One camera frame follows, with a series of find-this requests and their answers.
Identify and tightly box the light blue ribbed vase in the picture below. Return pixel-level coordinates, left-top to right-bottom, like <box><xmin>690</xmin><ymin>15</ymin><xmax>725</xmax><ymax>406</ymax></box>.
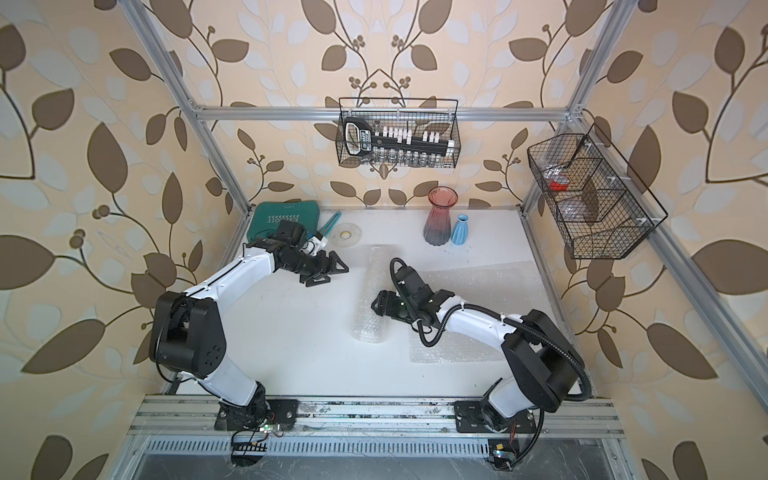
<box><xmin>451</xmin><ymin>214</ymin><xmax>469</xmax><ymax>246</ymax></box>

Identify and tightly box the back black wire basket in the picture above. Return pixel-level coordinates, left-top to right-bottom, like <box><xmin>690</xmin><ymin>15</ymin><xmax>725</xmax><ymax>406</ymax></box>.
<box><xmin>335</xmin><ymin>96</ymin><xmax>461</xmax><ymax>169</ymax></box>

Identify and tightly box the green plastic tool case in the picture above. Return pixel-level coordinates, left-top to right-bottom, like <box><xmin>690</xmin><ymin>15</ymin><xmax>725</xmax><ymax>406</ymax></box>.
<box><xmin>246</xmin><ymin>201</ymin><xmax>320</xmax><ymax>242</ymax></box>

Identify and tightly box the bubble clear cylinder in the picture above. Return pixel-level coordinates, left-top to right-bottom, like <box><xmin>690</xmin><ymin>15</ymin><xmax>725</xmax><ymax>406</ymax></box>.
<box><xmin>352</xmin><ymin>245</ymin><xmax>397</xmax><ymax>344</ymax></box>

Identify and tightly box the clear bubble wrap sheet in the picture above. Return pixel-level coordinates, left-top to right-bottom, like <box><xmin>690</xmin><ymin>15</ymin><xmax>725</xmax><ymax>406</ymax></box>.
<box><xmin>409</xmin><ymin>261</ymin><xmax>553</xmax><ymax>364</ymax></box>

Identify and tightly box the black wire basket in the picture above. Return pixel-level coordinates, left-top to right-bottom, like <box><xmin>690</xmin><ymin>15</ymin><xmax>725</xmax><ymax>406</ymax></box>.
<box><xmin>527</xmin><ymin>124</ymin><xmax>668</xmax><ymax>260</ymax></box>
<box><xmin>335</xmin><ymin>96</ymin><xmax>461</xmax><ymax>169</ymax></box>

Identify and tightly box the right black wire basket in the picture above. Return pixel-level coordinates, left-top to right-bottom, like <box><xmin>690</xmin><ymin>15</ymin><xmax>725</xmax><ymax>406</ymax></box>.
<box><xmin>527</xmin><ymin>124</ymin><xmax>668</xmax><ymax>260</ymax></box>

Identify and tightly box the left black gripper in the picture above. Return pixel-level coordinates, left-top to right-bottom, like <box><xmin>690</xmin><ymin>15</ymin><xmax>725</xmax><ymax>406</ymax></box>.
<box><xmin>281</xmin><ymin>250</ymin><xmax>348</xmax><ymax>284</ymax></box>

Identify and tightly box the pink grey glass vase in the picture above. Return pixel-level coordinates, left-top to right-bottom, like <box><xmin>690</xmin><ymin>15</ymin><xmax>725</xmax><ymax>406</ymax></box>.
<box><xmin>423</xmin><ymin>186</ymin><xmax>458</xmax><ymax>246</ymax></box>

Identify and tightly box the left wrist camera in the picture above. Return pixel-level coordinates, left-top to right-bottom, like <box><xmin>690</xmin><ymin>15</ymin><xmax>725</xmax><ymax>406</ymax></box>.
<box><xmin>274</xmin><ymin>220</ymin><xmax>328</xmax><ymax>256</ymax></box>

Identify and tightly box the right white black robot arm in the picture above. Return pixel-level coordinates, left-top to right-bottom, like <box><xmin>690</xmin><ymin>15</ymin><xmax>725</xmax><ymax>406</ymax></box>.
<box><xmin>371</xmin><ymin>258</ymin><xmax>592</xmax><ymax>432</ymax></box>

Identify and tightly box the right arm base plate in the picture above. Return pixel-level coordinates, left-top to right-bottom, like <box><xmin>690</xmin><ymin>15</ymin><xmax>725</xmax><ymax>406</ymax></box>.
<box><xmin>453</xmin><ymin>400</ymin><xmax>536</xmax><ymax>434</ymax></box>

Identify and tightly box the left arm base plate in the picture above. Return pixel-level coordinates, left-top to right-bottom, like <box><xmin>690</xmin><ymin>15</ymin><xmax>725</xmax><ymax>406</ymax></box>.
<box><xmin>214</xmin><ymin>399</ymin><xmax>299</xmax><ymax>432</ymax></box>

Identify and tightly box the black socket bit holder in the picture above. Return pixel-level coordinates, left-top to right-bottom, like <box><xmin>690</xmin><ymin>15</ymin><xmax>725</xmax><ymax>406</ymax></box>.
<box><xmin>341</xmin><ymin>117</ymin><xmax>460</xmax><ymax>156</ymax></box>

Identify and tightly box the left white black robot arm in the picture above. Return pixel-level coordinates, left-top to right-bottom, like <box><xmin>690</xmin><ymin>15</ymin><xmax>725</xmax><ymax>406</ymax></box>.
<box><xmin>149</xmin><ymin>222</ymin><xmax>349</xmax><ymax>425</ymax></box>

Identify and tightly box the silver compact disc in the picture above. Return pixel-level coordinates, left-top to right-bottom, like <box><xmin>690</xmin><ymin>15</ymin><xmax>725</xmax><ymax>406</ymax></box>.
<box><xmin>329</xmin><ymin>222</ymin><xmax>362</xmax><ymax>248</ymax></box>

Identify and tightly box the red item in basket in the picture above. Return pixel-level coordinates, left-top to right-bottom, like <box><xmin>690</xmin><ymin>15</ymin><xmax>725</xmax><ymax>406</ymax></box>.
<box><xmin>542</xmin><ymin>167</ymin><xmax>570</xmax><ymax>192</ymax></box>

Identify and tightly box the aluminium front rail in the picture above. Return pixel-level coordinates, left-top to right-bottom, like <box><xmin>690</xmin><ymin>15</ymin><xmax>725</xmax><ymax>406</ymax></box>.
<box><xmin>128</xmin><ymin>395</ymin><xmax>625</xmax><ymax>459</ymax></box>

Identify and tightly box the bubble dark cylinder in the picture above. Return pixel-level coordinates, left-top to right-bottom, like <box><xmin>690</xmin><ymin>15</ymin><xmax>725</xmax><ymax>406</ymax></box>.
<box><xmin>422</xmin><ymin>262</ymin><xmax>535</xmax><ymax>345</ymax></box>

